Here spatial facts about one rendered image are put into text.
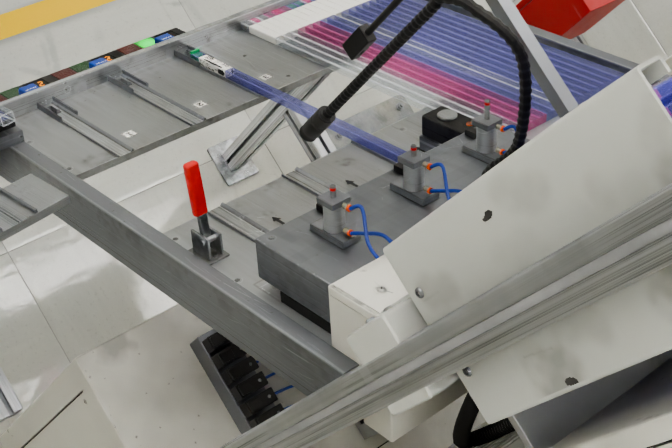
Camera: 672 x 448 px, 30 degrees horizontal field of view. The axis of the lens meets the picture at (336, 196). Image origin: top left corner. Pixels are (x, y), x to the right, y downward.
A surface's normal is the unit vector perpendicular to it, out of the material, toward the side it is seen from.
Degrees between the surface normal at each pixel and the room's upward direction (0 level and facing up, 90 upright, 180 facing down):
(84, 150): 44
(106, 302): 0
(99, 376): 0
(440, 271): 90
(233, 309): 90
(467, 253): 90
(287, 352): 90
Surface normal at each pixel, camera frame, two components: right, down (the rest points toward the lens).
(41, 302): 0.42, -0.37
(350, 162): -0.05, -0.85
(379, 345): -0.75, 0.38
